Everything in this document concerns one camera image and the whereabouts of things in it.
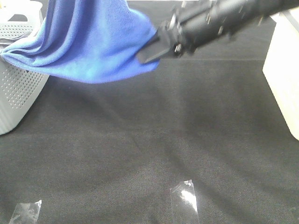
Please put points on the white plastic storage bin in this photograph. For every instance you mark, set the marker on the white plastic storage bin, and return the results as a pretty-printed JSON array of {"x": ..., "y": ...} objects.
[{"x": 281, "y": 67}]

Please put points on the clear tape strip centre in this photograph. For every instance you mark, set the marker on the clear tape strip centre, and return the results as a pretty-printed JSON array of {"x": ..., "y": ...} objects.
[{"x": 184, "y": 203}]

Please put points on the blue microfibre towel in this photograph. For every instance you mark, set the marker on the blue microfibre towel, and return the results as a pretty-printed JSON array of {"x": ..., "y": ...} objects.
[{"x": 89, "y": 41}]

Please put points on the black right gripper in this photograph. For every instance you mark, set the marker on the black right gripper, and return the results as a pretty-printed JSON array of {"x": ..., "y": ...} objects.
[{"x": 168, "y": 41}]

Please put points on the clear tape strip left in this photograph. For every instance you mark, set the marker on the clear tape strip left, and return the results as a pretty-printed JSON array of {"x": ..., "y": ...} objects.
[{"x": 26, "y": 213}]

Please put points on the black table cloth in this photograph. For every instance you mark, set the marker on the black table cloth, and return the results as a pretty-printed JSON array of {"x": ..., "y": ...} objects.
[{"x": 110, "y": 153}]

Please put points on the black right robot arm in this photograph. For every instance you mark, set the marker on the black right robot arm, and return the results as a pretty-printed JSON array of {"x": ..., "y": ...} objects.
[{"x": 196, "y": 25}]

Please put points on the grey perforated laundry basket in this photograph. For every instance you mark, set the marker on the grey perforated laundry basket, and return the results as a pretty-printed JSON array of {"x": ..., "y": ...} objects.
[{"x": 18, "y": 88}]

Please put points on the clear tape strip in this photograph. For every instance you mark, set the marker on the clear tape strip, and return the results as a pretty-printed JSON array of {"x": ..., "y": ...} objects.
[
  {"x": 184, "y": 203},
  {"x": 26, "y": 213}
]

